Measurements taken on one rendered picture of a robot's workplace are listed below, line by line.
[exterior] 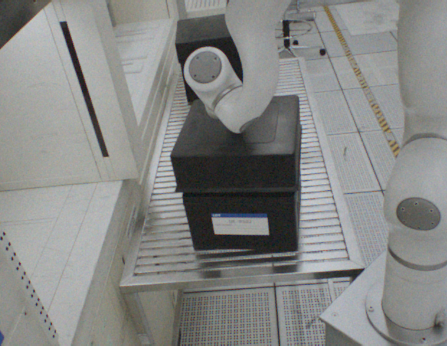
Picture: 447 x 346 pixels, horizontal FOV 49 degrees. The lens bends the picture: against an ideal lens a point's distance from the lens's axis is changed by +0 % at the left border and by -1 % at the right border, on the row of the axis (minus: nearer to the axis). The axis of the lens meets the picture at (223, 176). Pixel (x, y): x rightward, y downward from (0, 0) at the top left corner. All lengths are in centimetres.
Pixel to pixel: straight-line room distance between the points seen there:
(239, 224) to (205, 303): 100
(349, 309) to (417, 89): 55
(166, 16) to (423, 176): 210
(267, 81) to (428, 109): 26
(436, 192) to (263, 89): 32
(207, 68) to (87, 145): 59
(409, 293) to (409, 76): 44
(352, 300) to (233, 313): 103
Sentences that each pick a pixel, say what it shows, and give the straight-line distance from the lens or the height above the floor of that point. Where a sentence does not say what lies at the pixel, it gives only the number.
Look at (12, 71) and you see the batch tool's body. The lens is 135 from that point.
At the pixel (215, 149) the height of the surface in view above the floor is 106.
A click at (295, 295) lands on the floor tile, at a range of 216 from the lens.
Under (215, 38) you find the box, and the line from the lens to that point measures 190.
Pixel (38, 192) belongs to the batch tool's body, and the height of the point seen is 87.
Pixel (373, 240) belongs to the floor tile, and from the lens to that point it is 240.
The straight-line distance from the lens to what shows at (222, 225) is 123.
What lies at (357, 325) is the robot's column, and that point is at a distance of 112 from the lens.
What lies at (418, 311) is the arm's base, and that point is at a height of 83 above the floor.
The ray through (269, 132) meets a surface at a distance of 115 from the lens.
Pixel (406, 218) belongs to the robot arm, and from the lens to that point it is 82.
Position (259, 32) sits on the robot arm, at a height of 137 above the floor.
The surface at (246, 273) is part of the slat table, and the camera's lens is 122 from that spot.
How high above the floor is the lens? 165
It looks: 35 degrees down
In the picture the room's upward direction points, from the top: 9 degrees counter-clockwise
